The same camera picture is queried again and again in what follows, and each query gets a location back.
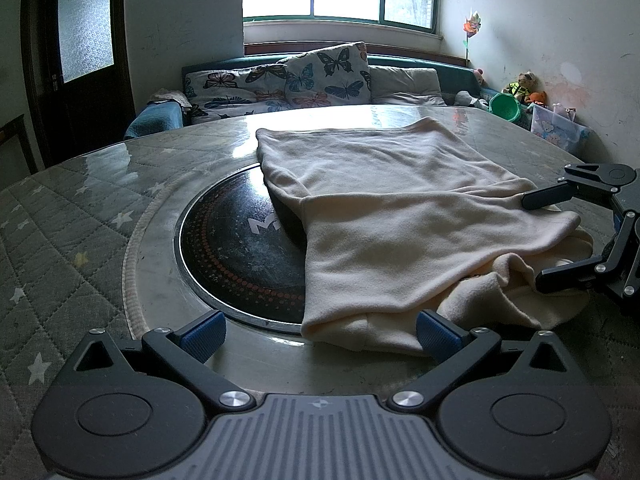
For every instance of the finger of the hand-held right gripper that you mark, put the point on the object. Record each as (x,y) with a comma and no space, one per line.
(570,275)
(550,195)

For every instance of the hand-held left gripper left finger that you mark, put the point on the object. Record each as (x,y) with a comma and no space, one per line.
(202,335)

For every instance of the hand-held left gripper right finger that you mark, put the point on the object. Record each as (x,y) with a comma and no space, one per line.
(437,335)

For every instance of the cream fleece garment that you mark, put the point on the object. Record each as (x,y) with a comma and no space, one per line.
(400,210)

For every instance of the clear plastic storage box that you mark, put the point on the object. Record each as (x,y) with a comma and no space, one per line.
(557,127)

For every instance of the black round induction cooktop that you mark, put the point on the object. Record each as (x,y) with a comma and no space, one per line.
(235,260)

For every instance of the green plastic bucket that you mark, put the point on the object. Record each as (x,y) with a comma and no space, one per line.
(506,107)

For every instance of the orange plush toy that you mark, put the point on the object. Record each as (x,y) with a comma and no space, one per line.
(537,97)

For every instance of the teddy bear in green vest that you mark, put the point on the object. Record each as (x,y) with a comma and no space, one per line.
(520,87)

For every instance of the grey plush toy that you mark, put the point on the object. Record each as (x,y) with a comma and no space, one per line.
(470,100)

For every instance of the pink plush toy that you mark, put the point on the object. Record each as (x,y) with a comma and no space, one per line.
(479,76)

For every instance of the beige pillow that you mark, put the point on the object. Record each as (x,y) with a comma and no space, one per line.
(407,85)

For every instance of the colourful pinwheel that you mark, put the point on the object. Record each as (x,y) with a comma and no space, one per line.
(471,25)

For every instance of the blue quilted armrest cover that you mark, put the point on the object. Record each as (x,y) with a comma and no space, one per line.
(155,120)

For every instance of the beige towel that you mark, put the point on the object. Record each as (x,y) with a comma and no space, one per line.
(170,97)

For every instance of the long butterfly print cushion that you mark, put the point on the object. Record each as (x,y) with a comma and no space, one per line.
(235,90)

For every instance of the square butterfly print pillow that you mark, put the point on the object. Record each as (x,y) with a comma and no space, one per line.
(330,75)

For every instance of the dark wooden glass door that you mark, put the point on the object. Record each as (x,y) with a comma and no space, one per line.
(100,95)

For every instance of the dark wooden counter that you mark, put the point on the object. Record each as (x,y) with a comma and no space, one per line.
(15,145)

